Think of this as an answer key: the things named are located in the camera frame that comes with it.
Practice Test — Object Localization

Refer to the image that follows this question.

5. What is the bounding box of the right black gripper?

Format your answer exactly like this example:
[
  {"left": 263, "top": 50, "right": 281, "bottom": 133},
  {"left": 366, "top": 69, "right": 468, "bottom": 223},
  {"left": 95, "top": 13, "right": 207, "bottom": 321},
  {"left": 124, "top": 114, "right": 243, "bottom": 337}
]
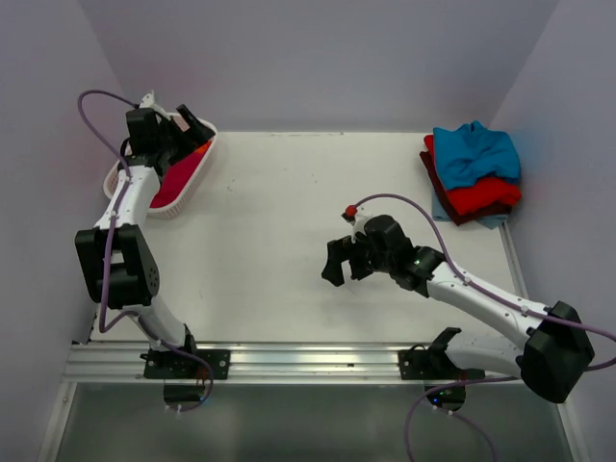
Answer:
[{"left": 321, "top": 232, "right": 394, "bottom": 287}]

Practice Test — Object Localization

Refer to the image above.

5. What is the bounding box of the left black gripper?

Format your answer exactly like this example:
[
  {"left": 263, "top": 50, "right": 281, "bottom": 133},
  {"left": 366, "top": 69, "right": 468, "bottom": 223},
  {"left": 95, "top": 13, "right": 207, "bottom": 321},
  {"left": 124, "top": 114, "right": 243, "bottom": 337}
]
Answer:
[{"left": 155, "top": 105, "right": 213, "bottom": 166}]

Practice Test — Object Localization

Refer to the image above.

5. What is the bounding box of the crimson pink t shirt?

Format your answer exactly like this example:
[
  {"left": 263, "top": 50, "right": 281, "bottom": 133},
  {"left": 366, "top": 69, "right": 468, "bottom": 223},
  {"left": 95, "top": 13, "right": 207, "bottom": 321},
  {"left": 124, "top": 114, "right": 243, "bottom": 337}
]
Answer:
[{"left": 149, "top": 147, "right": 211, "bottom": 217}]

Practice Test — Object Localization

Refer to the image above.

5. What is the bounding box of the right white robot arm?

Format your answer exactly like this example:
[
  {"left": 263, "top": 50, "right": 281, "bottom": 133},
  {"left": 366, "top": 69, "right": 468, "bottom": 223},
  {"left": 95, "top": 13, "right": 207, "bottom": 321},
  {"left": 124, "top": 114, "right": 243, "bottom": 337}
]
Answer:
[{"left": 321, "top": 215, "right": 595, "bottom": 403}]

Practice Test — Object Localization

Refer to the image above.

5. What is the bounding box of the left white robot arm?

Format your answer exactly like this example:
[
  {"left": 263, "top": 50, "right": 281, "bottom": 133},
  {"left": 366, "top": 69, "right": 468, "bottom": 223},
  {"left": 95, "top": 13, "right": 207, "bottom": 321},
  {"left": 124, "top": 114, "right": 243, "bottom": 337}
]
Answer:
[{"left": 75, "top": 102, "right": 217, "bottom": 378}]

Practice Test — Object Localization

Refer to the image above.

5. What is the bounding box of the orange t shirt in basket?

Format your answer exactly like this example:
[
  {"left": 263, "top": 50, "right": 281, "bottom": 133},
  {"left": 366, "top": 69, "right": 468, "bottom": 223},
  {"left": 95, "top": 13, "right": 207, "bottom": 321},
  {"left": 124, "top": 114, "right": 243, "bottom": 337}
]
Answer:
[{"left": 195, "top": 141, "right": 213, "bottom": 153}]

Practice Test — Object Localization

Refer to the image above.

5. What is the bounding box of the white plastic laundry basket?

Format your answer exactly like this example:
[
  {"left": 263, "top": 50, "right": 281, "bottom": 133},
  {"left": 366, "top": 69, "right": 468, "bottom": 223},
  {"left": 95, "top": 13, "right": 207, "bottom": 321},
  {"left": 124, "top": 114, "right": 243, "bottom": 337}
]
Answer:
[{"left": 98, "top": 118, "right": 218, "bottom": 224}]

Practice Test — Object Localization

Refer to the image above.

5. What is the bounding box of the light blue folded t shirt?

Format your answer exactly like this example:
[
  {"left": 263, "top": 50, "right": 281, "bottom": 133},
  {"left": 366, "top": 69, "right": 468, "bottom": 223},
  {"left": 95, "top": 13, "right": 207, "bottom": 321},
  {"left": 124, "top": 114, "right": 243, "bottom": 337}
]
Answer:
[{"left": 431, "top": 193, "right": 507, "bottom": 229}]

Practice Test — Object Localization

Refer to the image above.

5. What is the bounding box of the maroon folded t shirt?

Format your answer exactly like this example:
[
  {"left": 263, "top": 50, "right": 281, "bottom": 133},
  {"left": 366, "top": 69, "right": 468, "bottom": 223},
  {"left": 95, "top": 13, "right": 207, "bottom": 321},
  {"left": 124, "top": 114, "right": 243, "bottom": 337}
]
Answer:
[{"left": 419, "top": 151, "right": 512, "bottom": 229}]

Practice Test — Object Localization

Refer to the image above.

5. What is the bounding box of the red folded t shirt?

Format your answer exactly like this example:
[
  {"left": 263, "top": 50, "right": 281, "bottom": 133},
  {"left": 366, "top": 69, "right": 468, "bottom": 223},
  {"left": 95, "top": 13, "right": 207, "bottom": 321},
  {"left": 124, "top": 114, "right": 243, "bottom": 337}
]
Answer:
[{"left": 423, "top": 135, "right": 522, "bottom": 215}]

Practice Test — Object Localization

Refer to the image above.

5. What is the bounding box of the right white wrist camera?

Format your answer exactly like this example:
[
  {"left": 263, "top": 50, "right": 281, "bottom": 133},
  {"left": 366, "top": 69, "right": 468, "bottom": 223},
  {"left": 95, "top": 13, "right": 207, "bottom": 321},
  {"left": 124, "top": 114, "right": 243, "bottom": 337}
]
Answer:
[{"left": 342, "top": 204, "right": 374, "bottom": 244}]

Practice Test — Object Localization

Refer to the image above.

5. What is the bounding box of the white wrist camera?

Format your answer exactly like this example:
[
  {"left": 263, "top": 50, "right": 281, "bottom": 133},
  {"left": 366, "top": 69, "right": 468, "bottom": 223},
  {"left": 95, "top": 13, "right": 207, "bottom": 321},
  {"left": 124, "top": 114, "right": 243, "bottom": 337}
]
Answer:
[
  {"left": 342, "top": 204, "right": 374, "bottom": 244},
  {"left": 138, "top": 90, "right": 173, "bottom": 120}
]

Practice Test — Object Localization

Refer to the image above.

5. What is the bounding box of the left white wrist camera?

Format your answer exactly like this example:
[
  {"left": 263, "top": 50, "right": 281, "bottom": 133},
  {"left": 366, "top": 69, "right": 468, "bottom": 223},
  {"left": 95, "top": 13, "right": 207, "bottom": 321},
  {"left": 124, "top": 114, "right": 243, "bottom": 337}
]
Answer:
[{"left": 138, "top": 90, "right": 173, "bottom": 120}]

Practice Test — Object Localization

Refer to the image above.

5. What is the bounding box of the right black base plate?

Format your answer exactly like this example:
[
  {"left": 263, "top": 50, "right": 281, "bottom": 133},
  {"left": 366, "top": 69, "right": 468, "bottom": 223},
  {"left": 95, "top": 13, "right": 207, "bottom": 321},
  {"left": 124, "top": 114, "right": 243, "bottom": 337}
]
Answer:
[{"left": 398, "top": 345, "right": 485, "bottom": 380}]

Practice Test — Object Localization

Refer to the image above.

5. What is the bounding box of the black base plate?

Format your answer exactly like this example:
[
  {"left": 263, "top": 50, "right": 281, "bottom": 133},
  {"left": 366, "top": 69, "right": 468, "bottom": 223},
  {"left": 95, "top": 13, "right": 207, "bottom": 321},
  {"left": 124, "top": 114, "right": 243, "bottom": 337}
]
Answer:
[
  {"left": 140, "top": 349, "right": 231, "bottom": 380},
  {"left": 398, "top": 345, "right": 485, "bottom": 380}
]

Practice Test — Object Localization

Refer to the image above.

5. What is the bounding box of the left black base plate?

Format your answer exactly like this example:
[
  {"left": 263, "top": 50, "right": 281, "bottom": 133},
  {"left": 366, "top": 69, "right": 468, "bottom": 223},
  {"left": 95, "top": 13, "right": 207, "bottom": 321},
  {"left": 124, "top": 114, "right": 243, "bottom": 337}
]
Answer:
[{"left": 140, "top": 349, "right": 231, "bottom": 380}]

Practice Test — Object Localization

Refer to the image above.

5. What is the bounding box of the aluminium front rail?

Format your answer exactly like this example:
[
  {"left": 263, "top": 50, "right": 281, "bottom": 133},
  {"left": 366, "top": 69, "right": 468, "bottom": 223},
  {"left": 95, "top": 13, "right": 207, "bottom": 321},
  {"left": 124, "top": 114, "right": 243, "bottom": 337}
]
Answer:
[{"left": 62, "top": 339, "right": 515, "bottom": 385}]

